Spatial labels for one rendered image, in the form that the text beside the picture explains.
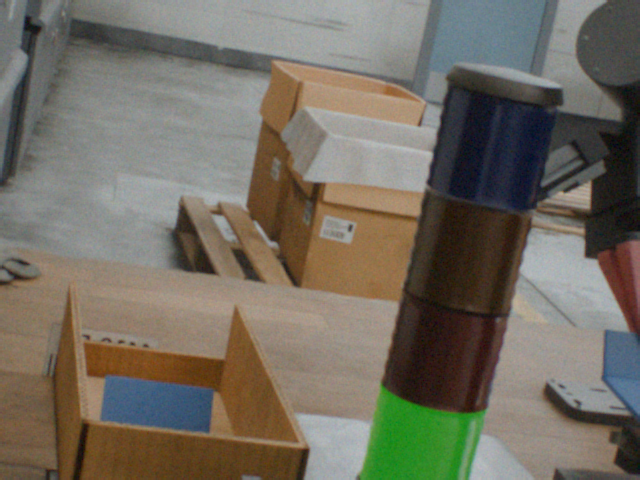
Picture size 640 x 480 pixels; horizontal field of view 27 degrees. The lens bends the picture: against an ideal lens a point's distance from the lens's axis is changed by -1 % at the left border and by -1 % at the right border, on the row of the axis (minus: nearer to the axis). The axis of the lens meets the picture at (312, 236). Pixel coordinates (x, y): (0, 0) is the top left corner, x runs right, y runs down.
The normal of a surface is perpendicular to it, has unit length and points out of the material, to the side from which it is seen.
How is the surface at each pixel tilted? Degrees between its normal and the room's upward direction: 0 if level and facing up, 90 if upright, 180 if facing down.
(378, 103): 87
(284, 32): 90
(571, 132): 65
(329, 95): 87
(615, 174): 91
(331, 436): 0
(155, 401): 60
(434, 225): 76
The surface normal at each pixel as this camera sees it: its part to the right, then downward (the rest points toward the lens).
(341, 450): 0.20, -0.96
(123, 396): 0.25, -0.26
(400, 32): 0.14, 0.24
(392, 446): -0.53, -0.18
